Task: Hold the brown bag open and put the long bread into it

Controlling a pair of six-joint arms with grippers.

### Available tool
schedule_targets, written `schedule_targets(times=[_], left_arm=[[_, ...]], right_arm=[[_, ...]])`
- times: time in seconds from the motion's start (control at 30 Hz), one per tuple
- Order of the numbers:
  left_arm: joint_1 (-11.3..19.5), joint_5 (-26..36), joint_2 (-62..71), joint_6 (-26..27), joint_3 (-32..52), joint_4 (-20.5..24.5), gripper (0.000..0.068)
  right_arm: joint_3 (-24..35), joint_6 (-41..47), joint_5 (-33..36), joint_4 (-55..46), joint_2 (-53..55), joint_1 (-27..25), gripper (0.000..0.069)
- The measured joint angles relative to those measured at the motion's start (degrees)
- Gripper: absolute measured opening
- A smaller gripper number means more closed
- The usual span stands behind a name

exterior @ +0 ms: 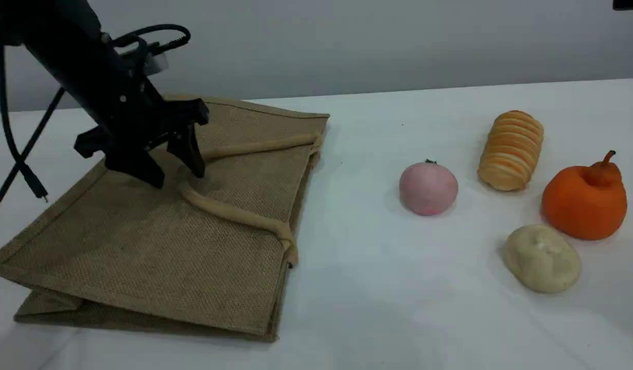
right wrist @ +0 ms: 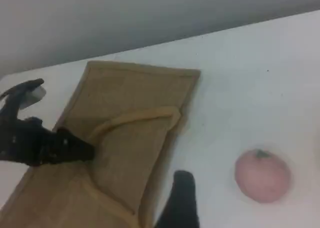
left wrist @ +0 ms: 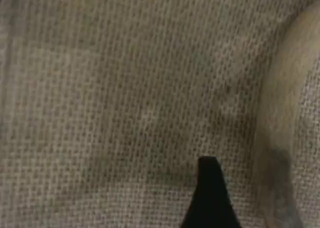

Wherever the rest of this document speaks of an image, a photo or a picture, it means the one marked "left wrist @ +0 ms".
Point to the brown burlap tote bag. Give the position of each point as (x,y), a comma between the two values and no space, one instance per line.
(125,87)

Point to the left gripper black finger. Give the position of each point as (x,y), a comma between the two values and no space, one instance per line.
(210,200)

